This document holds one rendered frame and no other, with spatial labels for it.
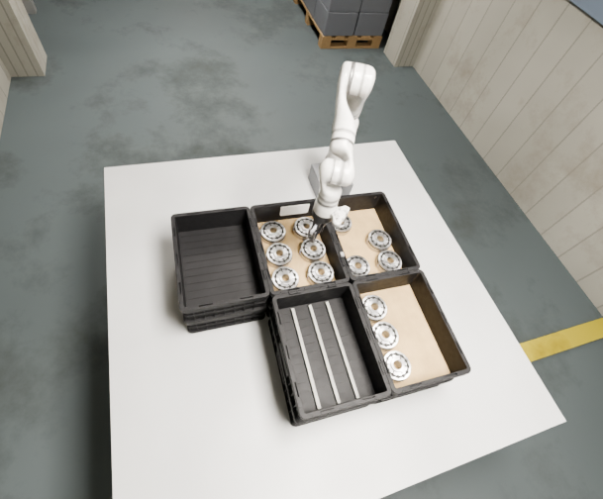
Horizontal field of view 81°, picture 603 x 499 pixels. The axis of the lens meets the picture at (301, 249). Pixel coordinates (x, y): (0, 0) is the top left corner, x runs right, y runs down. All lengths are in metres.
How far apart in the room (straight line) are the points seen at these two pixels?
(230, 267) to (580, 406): 2.30
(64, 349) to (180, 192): 1.08
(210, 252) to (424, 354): 0.89
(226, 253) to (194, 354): 0.39
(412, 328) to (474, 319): 0.40
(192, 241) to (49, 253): 1.35
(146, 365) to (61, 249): 1.38
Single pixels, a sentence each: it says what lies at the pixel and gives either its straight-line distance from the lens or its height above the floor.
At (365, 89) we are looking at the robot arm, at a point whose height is 1.44.
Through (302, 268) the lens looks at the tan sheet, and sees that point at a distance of 1.39.
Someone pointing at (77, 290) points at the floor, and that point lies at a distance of 2.44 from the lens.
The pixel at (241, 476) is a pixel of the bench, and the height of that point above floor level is 0.70.
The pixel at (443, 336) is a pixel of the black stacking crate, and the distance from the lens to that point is 1.40.
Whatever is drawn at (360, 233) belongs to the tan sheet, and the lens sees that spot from 1.56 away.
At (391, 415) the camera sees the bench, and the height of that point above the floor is 0.70.
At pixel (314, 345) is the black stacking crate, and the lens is 1.28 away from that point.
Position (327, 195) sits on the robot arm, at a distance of 1.07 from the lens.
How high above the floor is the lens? 2.03
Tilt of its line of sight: 56 degrees down
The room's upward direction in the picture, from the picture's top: 16 degrees clockwise
